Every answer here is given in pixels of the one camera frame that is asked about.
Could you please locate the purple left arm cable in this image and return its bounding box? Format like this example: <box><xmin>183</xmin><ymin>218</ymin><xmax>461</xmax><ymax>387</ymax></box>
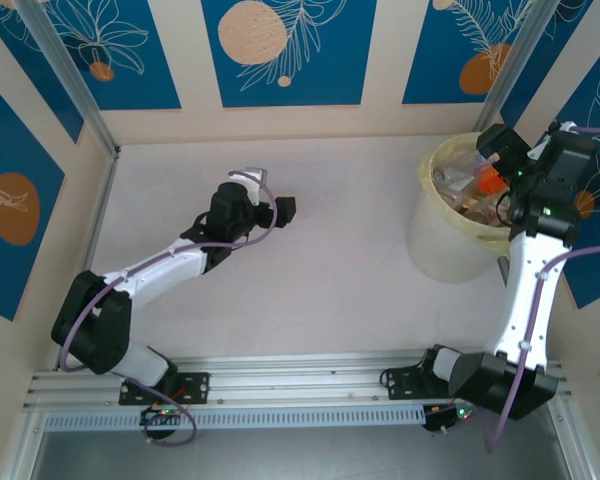
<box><xmin>58</xmin><ymin>172</ymin><xmax>280</xmax><ymax>446</ymax></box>

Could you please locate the white plastic bin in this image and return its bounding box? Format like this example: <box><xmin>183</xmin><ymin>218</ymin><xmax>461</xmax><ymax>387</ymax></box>
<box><xmin>407</xmin><ymin>130</ymin><xmax>519</xmax><ymax>285</ymax></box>

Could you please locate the yellow plastic bin liner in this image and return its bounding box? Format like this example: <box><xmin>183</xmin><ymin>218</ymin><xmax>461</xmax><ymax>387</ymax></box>
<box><xmin>415</xmin><ymin>132</ymin><xmax>516</xmax><ymax>254</ymax></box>

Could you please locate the white slotted cable duct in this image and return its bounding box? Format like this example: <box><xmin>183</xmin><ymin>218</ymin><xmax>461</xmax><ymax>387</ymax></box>
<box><xmin>42</xmin><ymin>404</ymin><xmax>429</xmax><ymax>432</ymax></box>

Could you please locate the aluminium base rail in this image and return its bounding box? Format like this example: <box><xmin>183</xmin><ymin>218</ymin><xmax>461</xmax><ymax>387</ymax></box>
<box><xmin>22</xmin><ymin>349</ymin><xmax>571</xmax><ymax>416</ymax></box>

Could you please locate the orange label bottle beige cap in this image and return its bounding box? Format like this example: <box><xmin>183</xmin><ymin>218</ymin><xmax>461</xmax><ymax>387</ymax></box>
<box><xmin>479</xmin><ymin>166</ymin><xmax>505</xmax><ymax>195</ymax></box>

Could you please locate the aluminium frame post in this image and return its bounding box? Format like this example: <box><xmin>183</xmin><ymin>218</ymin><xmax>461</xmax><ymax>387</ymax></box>
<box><xmin>477</xmin><ymin>0</ymin><xmax>551</xmax><ymax>134</ymax></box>
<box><xmin>17</xmin><ymin>0</ymin><xmax>121</xmax><ymax>161</ymax></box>

